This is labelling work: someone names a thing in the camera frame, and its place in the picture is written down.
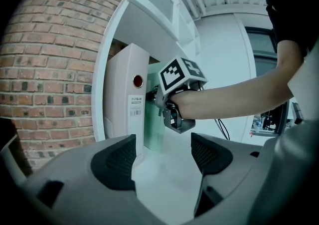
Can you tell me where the green file box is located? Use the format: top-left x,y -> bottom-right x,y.
143,63 -> 167,153

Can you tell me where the beige file box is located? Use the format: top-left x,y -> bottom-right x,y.
103,43 -> 151,163

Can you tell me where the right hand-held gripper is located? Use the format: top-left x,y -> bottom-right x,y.
150,55 -> 209,135

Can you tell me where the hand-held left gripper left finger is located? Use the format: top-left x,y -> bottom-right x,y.
21,133 -> 162,225

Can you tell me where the white hutch shelf unit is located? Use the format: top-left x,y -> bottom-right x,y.
93,0 -> 203,145

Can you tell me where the person's right forearm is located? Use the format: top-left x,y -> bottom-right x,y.
171,61 -> 295,121

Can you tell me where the person's black shirt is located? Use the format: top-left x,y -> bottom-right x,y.
261,0 -> 319,58

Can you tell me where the dark framed glass door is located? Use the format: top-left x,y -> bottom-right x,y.
245,26 -> 291,136

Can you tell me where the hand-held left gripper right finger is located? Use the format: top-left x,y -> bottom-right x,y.
190,132 -> 265,218

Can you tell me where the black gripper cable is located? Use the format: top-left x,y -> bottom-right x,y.
213,118 -> 230,141

